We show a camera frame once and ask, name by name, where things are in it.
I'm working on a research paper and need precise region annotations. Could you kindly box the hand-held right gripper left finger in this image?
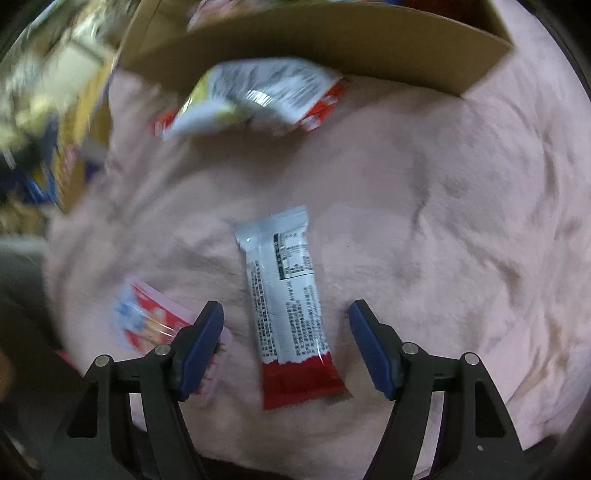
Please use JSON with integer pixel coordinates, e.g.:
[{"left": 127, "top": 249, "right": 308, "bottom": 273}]
[{"left": 44, "top": 301, "right": 225, "bottom": 480}]

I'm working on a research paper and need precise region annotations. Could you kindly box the pink blanket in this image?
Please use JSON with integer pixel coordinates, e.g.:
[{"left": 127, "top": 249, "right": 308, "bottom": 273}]
[{"left": 44, "top": 28, "right": 591, "bottom": 480}]

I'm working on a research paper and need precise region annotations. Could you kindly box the pink and red snack packet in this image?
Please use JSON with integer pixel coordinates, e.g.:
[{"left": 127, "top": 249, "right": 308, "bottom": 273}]
[{"left": 115, "top": 276, "right": 227, "bottom": 398}]

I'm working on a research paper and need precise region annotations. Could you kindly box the white snack bar red end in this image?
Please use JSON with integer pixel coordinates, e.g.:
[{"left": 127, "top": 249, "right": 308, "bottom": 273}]
[{"left": 234, "top": 205, "right": 348, "bottom": 411}]

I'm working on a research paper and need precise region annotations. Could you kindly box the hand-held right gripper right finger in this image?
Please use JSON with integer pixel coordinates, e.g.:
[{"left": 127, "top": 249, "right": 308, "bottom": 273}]
[{"left": 348, "top": 299, "right": 527, "bottom": 480}]

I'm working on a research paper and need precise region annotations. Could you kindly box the cardboard box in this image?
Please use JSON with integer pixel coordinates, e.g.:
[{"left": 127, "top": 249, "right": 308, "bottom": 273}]
[{"left": 117, "top": 0, "right": 515, "bottom": 97}]

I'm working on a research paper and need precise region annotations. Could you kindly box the white yellow red snack packet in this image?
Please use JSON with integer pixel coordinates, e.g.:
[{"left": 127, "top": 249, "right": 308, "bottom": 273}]
[{"left": 152, "top": 58, "right": 352, "bottom": 139}]

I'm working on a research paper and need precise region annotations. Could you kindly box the blue and yellow carton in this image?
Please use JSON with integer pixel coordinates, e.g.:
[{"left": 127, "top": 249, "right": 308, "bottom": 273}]
[{"left": 25, "top": 129, "right": 90, "bottom": 213}]

